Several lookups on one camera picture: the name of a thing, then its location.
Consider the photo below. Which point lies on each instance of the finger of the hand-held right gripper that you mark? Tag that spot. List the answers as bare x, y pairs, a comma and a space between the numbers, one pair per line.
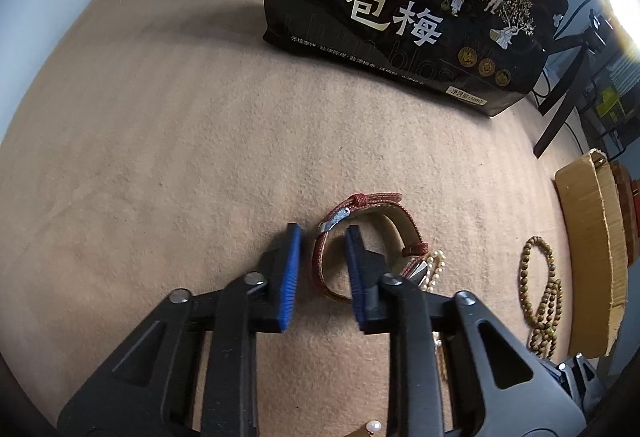
570, 379

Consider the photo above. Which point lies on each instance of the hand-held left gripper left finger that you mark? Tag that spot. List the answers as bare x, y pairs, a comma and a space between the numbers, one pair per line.
292, 277

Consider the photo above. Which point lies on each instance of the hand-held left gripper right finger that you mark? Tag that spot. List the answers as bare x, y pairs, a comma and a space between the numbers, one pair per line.
354, 277

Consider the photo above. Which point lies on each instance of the brown cardboard box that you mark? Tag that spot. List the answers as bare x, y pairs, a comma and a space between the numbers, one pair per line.
582, 237

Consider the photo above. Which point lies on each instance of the single white pearl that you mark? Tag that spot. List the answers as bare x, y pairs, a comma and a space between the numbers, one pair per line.
374, 427

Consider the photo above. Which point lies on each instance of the red object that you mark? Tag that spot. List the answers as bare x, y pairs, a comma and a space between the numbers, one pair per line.
631, 212

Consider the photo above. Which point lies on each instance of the beige blanket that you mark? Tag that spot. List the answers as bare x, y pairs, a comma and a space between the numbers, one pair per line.
165, 142

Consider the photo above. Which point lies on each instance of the black printed snack bag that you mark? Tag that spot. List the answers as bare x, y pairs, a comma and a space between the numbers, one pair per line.
400, 7

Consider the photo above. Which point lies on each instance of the yellow labelled device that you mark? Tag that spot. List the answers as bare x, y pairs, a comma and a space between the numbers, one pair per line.
611, 106

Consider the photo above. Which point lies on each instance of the black tripod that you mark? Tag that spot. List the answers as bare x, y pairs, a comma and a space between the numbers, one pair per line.
567, 77

